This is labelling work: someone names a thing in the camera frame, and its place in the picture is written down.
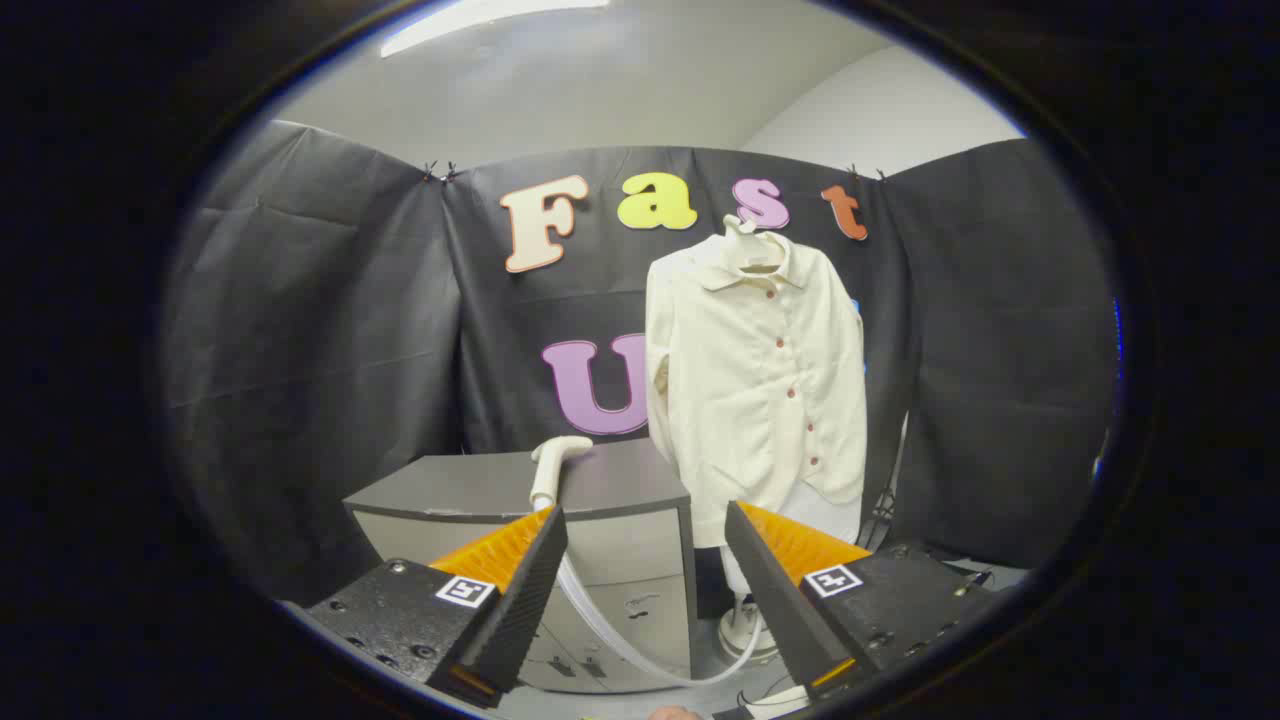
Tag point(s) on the black backdrop cloth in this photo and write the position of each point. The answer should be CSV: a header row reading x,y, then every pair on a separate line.
x,y
330,350

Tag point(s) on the black metal stand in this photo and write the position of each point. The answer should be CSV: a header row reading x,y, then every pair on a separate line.
x,y
880,515

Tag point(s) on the white clothes hanger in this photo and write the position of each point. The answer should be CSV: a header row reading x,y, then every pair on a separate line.
x,y
742,240

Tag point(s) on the grey cabinet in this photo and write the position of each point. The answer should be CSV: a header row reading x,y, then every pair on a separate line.
x,y
620,480

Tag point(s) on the white garment steamer base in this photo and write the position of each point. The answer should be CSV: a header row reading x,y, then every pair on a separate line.
x,y
742,632

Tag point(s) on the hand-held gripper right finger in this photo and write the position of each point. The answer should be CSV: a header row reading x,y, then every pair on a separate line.
x,y
775,590

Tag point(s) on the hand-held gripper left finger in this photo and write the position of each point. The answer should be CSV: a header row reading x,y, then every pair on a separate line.
x,y
520,600

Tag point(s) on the cream button-up shirt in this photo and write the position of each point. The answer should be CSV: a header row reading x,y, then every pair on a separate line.
x,y
750,400

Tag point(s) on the white ironing board panel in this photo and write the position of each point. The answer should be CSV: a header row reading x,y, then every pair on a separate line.
x,y
832,516

